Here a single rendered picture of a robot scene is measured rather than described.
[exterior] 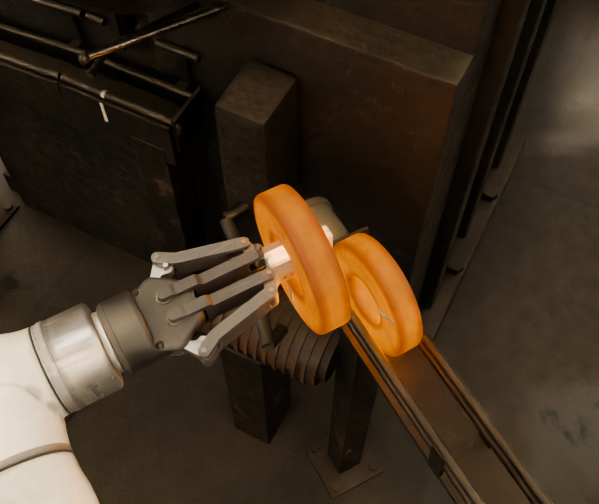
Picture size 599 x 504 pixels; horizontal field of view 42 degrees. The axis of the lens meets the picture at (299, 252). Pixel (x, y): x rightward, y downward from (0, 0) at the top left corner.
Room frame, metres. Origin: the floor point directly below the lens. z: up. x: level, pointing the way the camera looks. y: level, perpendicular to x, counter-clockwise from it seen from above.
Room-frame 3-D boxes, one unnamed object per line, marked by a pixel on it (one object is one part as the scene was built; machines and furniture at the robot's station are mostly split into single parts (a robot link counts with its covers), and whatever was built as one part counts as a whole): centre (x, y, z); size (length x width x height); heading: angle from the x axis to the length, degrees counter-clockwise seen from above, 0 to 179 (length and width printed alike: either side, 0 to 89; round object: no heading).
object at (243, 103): (0.71, 0.05, 0.68); 0.11 x 0.08 x 0.24; 153
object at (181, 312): (0.36, 0.07, 0.88); 0.11 x 0.01 x 0.04; 116
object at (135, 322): (0.34, 0.14, 0.88); 0.09 x 0.08 x 0.07; 118
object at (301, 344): (0.54, 0.04, 0.27); 0.22 x 0.13 x 0.53; 63
